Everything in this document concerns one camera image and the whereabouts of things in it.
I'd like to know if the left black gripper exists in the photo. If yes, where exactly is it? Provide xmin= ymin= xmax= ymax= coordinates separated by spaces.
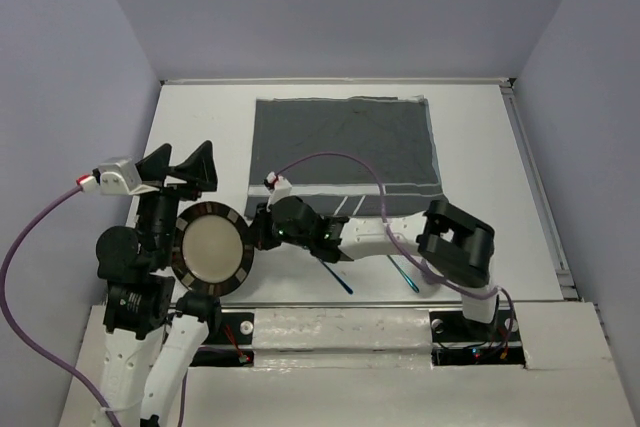
xmin=135 ymin=137 xmax=219 ymax=263

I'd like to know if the dark rimmed dinner plate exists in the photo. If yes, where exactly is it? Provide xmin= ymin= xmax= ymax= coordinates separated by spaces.
xmin=171 ymin=201 xmax=254 ymax=297

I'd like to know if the grey striped cloth placemat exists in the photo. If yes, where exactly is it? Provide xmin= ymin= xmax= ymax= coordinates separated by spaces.
xmin=245 ymin=96 xmax=445 ymax=218

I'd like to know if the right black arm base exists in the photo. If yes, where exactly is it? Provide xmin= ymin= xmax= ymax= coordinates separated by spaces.
xmin=430 ymin=309 xmax=526 ymax=367

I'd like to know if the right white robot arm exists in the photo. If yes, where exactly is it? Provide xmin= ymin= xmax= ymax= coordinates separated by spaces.
xmin=249 ymin=196 xmax=498 ymax=339

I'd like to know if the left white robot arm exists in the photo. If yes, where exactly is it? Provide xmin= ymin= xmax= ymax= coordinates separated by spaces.
xmin=91 ymin=140 xmax=218 ymax=426

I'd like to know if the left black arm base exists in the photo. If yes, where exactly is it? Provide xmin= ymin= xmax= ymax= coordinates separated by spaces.
xmin=191 ymin=311 xmax=255 ymax=368

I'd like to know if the blue metal fork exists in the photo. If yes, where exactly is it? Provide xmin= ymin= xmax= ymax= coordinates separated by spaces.
xmin=319 ymin=260 xmax=354 ymax=295

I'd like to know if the blue metal spoon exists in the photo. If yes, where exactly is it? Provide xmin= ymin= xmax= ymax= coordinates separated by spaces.
xmin=388 ymin=256 xmax=420 ymax=293

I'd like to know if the purple ceramic mug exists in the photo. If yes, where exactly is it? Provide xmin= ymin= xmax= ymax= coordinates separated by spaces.
xmin=421 ymin=266 xmax=440 ymax=289

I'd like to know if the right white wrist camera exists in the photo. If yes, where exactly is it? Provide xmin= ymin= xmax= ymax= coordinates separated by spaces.
xmin=264 ymin=172 xmax=292 ymax=208

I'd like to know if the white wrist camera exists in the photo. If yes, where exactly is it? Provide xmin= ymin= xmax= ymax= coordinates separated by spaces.
xmin=76 ymin=157 xmax=156 ymax=196
xmin=264 ymin=172 xmax=292 ymax=208

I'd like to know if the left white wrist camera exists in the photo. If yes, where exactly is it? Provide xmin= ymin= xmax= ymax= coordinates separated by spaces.
xmin=76 ymin=157 xmax=156 ymax=196

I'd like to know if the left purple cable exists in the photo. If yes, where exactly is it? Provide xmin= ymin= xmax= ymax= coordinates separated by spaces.
xmin=0 ymin=181 xmax=189 ymax=427

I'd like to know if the purple cable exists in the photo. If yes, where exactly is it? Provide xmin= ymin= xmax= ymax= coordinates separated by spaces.
xmin=0 ymin=181 xmax=189 ymax=427
xmin=272 ymin=152 xmax=516 ymax=348

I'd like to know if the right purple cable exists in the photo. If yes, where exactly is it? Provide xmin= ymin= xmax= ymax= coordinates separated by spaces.
xmin=272 ymin=152 xmax=516 ymax=348

